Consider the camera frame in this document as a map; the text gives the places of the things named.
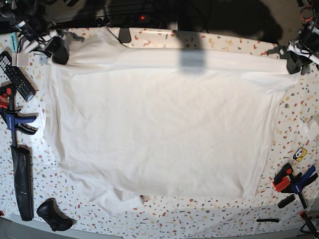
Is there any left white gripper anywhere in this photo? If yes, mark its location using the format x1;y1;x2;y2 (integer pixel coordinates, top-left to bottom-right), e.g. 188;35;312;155
266;42;319;76

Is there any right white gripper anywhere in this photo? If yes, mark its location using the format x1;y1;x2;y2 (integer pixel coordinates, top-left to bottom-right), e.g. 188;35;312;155
11;30;69;67

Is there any white T-shirt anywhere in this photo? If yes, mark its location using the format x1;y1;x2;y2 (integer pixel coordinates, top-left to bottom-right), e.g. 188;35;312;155
44;28;300;214

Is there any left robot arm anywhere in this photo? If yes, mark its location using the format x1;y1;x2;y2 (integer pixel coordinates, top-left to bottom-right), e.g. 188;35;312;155
266;0;319;75

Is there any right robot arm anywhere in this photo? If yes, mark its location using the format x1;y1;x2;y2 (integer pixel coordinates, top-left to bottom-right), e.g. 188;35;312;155
0;0;69;65

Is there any black TV remote control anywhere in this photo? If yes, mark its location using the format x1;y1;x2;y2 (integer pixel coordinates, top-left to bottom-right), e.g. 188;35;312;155
0;51;36;102

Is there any teal highlighter marker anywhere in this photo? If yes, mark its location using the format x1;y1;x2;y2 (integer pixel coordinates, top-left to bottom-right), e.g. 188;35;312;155
10;32;18;53

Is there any white power adapter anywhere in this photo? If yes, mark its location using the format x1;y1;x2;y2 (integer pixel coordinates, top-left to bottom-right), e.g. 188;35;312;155
301;119;319;140

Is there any black power strip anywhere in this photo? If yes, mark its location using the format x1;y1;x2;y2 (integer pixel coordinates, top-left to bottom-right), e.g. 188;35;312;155
95;14;151;26

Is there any blue black bar clamp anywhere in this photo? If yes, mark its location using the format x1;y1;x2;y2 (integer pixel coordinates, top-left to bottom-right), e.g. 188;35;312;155
0;84;37;147

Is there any yellow panda sticker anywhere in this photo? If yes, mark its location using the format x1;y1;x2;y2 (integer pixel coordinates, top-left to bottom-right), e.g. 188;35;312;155
293;147;307;162

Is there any black sheath sleeve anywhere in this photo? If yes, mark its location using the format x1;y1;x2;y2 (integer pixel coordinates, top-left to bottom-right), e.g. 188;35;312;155
11;146;33;221

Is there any blue red bar clamp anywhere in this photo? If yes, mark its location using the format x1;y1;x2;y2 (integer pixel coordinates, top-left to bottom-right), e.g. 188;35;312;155
273;163;318;209

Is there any small black bar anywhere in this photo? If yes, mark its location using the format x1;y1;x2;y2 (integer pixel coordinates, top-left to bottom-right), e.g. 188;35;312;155
278;195;295;209

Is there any red clamp end piece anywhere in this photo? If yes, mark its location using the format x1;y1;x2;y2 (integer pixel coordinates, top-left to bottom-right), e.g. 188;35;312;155
300;211;319;239

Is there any black game controller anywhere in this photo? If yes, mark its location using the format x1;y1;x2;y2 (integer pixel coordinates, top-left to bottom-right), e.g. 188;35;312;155
36;198;73;232

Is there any black flat strip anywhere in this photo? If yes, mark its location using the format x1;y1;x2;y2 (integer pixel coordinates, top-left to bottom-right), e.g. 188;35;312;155
256;219;280;223

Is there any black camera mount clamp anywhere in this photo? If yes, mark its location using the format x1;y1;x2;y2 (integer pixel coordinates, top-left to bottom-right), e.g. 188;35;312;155
118;28;132;44

